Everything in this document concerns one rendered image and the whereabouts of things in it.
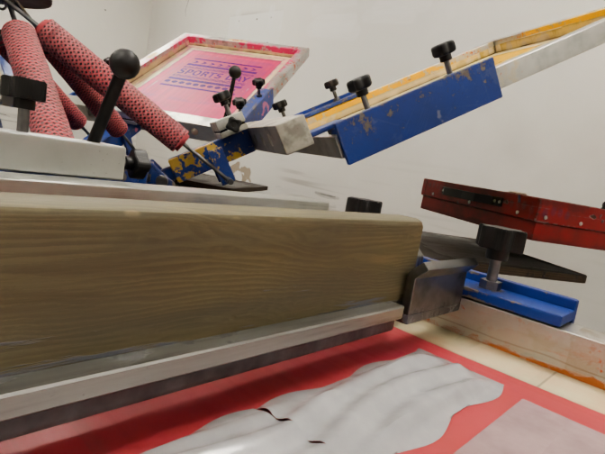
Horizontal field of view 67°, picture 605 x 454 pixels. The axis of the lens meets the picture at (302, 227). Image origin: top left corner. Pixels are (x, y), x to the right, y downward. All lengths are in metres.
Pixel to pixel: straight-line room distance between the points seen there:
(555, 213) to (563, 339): 0.67
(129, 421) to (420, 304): 0.24
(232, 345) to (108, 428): 0.07
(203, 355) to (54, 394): 0.07
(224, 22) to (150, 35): 1.14
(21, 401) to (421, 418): 0.20
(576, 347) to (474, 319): 0.08
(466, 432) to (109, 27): 4.62
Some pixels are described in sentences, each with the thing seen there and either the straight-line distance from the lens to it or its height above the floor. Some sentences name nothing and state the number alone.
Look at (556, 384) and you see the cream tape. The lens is 0.42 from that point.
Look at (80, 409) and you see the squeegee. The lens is 0.24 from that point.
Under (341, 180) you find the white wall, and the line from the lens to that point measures 2.77.
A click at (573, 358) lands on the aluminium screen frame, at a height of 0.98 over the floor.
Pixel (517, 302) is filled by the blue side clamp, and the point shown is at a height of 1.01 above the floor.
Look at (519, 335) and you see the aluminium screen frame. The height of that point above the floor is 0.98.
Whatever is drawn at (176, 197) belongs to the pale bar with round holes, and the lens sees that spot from 0.50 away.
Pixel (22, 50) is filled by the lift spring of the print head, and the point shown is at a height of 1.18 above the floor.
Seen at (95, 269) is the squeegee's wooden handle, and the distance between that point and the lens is 0.20.
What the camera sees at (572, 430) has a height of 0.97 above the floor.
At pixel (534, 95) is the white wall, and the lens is 2.33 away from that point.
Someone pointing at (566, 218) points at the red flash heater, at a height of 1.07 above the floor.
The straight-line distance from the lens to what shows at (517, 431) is 0.32.
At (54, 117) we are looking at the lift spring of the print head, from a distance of 0.72.
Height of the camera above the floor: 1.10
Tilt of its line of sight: 8 degrees down
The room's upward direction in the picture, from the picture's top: 10 degrees clockwise
